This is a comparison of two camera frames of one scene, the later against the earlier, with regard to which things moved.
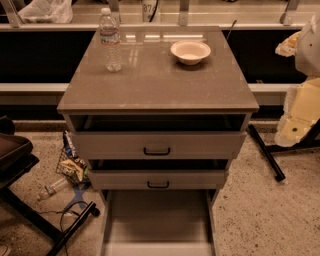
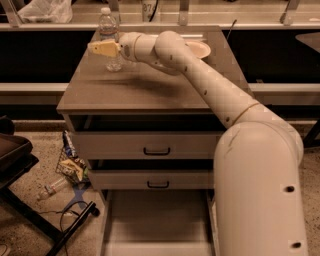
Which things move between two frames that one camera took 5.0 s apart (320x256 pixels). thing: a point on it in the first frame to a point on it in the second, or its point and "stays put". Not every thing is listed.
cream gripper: x=309 y=51 to x=128 y=46
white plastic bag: x=47 y=11 stays put
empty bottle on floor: x=52 y=188 stays put
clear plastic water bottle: x=110 y=40 stays put
